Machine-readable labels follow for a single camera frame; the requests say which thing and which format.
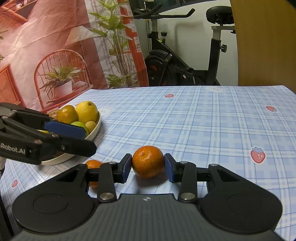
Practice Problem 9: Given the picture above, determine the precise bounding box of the green lime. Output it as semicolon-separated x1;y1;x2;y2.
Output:
70;121;89;137

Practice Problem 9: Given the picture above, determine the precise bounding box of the brownish yellow fruit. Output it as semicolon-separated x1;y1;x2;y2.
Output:
48;109;61;120

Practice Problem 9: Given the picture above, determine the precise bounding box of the black exercise bike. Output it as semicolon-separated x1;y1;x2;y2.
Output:
133;3;236;87

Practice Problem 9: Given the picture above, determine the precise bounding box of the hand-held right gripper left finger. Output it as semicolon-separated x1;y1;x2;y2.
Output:
57;153;133;203

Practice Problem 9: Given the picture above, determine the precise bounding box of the large yellow lemon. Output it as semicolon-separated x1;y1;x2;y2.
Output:
75;101;99;124

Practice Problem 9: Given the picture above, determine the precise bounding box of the greenish orange mandarin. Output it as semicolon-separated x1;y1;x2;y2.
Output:
57;105;78;124

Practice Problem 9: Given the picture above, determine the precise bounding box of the cream fruit plate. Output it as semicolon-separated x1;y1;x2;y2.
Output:
40;109;102;166

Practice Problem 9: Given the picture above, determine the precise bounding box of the wall poster with plants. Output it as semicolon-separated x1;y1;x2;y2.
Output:
0;0;149;114

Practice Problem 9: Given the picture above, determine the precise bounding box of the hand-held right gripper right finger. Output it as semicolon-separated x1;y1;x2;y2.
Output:
163;153;243;202

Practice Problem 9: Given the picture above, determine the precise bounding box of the small yellow green fruit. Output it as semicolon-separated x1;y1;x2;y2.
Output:
85;120;97;133

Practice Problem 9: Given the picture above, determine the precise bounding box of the brown wooden panel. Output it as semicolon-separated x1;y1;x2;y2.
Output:
230;0;296;93

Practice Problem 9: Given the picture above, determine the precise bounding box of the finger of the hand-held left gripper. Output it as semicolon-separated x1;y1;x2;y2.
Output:
58;136;97;158
44;120;87;140

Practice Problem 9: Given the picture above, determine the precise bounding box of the dark window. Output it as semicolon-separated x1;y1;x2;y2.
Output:
128;0;232;11

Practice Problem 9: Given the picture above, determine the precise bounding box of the blue plaid tablecloth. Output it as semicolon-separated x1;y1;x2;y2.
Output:
0;85;296;241

